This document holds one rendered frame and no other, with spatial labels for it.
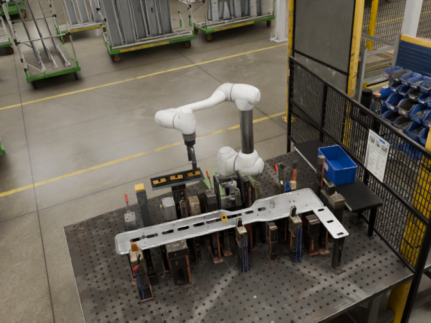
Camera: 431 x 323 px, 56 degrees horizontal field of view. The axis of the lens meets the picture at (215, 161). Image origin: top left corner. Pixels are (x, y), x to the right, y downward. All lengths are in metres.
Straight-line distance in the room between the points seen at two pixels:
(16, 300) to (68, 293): 0.44
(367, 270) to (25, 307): 2.74
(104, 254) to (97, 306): 0.45
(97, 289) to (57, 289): 1.15
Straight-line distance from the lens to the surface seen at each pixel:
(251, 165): 3.20
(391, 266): 2.91
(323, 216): 2.71
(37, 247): 4.46
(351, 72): 4.66
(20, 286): 4.14
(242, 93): 2.94
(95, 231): 3.27
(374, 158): 2.82
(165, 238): 2.59
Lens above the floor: 2.75
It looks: 33 degrees down
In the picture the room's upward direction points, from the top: 5 degrees counter-clockwise
